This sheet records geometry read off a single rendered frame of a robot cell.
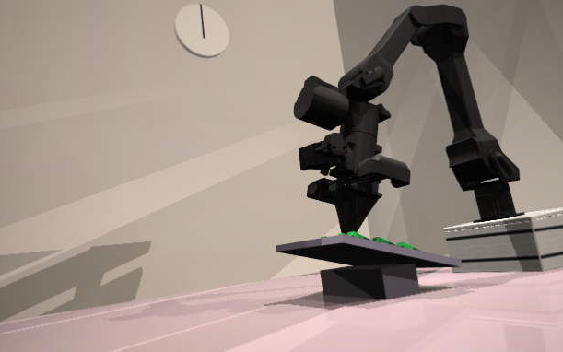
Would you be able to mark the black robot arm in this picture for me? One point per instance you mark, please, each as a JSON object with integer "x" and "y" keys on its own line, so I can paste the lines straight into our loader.
{"x": 474, "y": 154}

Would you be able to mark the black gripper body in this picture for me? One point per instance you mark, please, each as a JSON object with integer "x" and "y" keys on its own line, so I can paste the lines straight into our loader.
{"x": 366, "y": 170}

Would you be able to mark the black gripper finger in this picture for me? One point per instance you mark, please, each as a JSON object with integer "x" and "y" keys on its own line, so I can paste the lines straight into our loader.
{"x": 339, "y": 203}
{"x": 358, "y": 203}

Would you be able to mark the grey switch panel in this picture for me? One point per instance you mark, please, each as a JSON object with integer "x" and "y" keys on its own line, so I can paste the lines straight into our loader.
{"x": 381, "y": 270}

